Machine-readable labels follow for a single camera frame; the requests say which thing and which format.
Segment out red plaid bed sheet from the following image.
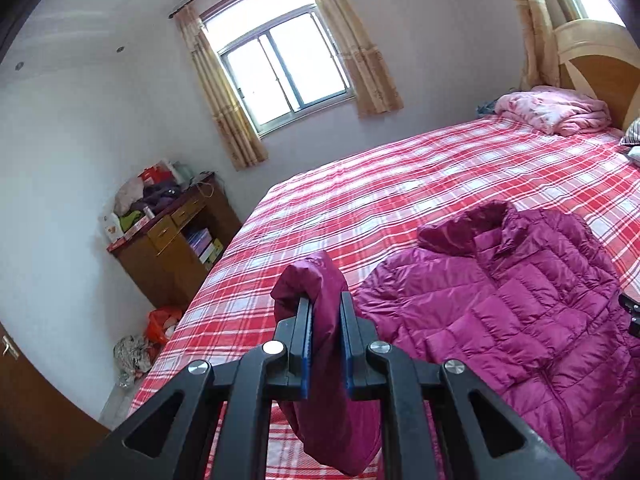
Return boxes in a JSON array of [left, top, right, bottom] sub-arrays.
[[134, 117, 639, 406]]

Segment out clutter pile on desk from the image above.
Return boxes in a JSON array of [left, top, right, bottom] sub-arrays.
[[99, 158, 215, 254]]

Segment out right beige curtain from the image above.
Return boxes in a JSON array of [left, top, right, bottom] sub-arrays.
[[314, 0, 404, 117]]

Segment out brown wooden desk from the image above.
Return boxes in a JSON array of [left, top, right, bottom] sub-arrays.
[[107, 174, 242, 310]]

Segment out wooden headboard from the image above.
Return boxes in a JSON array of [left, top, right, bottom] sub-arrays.
[[554, 18, 640, 130]]

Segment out pink folded quilt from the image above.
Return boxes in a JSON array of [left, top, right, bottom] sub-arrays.
[[495, 86, 612, 136]]

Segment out window with metal frame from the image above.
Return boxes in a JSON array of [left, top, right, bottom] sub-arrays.
[[204, 0, 352, 136]]

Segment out magenta puffer jacket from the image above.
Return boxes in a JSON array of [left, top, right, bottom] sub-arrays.
[[270, 199, 640, 480]]

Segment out side beige curtain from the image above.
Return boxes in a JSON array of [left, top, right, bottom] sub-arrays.
[[513, 0, 560, 88]]

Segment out brown wooden door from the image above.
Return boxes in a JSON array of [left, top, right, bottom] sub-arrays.
[[0, 330, 108, 479]]

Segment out striped pillow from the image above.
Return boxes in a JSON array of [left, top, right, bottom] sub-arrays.
[[620, 118, 640, 167]]

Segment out left beige curtain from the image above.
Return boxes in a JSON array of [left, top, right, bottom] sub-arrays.
[[174, 4, 268, 170]]

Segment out orange plastic bag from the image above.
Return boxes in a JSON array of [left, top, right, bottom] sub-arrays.
[[144, 307, 183, 346]]

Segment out grey crumpled bag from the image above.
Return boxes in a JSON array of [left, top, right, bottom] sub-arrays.
[[113, 335, 154, 389]]

